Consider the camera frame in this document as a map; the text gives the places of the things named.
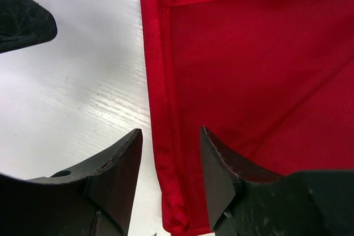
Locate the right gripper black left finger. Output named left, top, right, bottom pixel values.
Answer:
left=24, top=129, right=143, bottom=235

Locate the red cloth napkin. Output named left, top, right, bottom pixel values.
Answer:
left=140, top=0, right=353, bottom=235

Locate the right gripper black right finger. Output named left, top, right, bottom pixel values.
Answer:
left=200, top=127, right=282, bottom=232

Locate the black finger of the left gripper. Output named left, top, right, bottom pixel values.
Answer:
left=0, top=0, right=58, bottom=53

